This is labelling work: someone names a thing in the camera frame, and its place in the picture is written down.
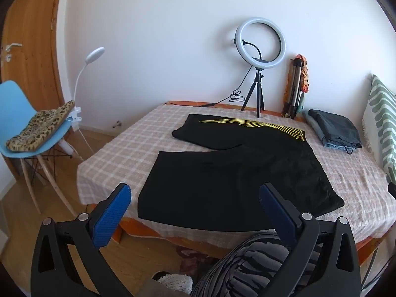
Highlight blue plastic chair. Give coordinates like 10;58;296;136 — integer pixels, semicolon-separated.
0;80;81;215

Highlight pink checkered blanket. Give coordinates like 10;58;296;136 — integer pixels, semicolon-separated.
77;103;391;248

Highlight orange patterned cloth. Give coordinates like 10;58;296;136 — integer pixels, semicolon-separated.
284;65;293;106

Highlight small black tripod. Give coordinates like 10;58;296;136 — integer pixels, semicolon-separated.
241;68;267;119

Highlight folded grey pants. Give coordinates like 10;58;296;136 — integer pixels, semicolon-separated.
308;109;363;149

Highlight leopard print cushion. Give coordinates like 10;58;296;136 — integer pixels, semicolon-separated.
6;100;77;153

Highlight green white patterned pillow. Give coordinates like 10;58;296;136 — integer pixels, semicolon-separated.
362;74;396;183

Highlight dark red rug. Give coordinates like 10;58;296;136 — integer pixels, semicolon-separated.
176;244;223;273

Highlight person's leg in striped pants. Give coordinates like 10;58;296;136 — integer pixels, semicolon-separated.
192;233;322;297

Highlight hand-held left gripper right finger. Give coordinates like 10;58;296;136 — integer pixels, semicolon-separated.
258;182;362;297

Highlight white clip lamp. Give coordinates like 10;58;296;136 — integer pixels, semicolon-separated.
60;47;106;161

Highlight white ring light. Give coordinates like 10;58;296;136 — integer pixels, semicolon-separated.
234;17;288;70

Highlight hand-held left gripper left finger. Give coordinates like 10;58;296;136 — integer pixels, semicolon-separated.
30;183;133;297

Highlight wooden door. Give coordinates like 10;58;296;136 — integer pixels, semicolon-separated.
0;0;67;177

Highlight folded silver black tripod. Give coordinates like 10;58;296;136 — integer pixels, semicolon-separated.
283;58;305;120

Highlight white fluffy slipper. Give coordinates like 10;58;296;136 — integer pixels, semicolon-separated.
153;272;194;294

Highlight black gooseneck phone holder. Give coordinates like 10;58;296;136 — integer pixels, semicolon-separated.
242;39;273;64

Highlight black sport t-shirt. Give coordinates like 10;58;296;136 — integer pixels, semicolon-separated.
137;114;345;232

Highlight black ring light cable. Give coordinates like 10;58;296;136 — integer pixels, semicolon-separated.
202;68;251;107

